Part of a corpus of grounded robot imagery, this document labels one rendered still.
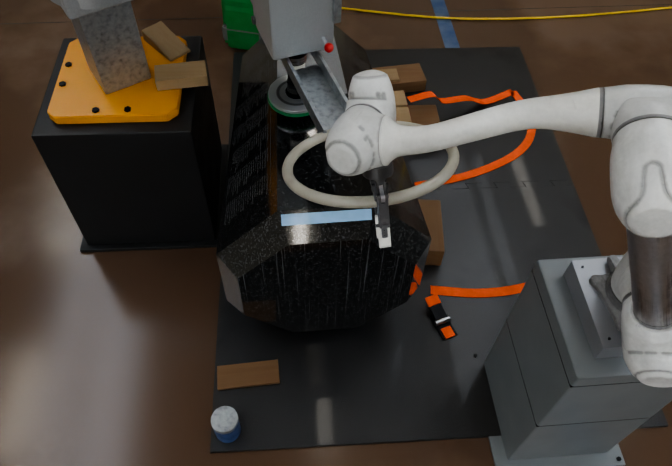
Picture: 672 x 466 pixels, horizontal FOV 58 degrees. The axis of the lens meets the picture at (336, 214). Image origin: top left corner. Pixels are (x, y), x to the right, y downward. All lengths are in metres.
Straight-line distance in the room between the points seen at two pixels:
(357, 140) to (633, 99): 0.52
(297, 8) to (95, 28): 0.78
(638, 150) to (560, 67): 2.95
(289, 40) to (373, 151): 0.93
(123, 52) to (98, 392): 1.34
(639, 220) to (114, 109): 1.92
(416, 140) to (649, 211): 0.43
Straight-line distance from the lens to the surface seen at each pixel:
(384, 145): 1.21
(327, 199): 1.51
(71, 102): 2.60
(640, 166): 1.18
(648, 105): 1.28
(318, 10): 2.04
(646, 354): 1.66
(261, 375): 2.59
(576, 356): 1.91
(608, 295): 1.92
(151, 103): 2.50
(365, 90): 1.33
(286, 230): 2.04
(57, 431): 2.73
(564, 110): 1.31
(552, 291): 1.99
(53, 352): 2.87
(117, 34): 2.46
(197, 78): 2.51
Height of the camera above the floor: 2.41
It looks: 52 degrees down
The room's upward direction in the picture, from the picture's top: 2 degrees clockwise
